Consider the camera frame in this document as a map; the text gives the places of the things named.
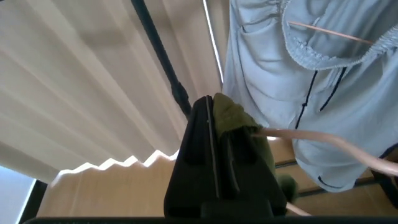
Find green garment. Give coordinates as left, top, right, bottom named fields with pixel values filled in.
left=212, top=91, right=299, bottom=203

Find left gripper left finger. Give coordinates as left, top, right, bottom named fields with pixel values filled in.
left=163, top=95, right=221, bottom=218

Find pale grey shorts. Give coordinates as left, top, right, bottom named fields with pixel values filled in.
left=221, top=0, right=398, bottom=193

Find black clothes rack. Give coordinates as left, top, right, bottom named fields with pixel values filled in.
left=129, top=0, right=388, bottom=198

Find pink clothes hanger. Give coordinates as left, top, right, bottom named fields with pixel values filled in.
left=287, top=20, right=374, bottom=45
left=251, top=128, right=398, bottom=217

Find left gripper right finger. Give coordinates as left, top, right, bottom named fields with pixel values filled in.
left=218, top=126, right=288, bottom=218

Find beige curtain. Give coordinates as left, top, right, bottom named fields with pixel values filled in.
left=0, top=0, right=231, bottom=184

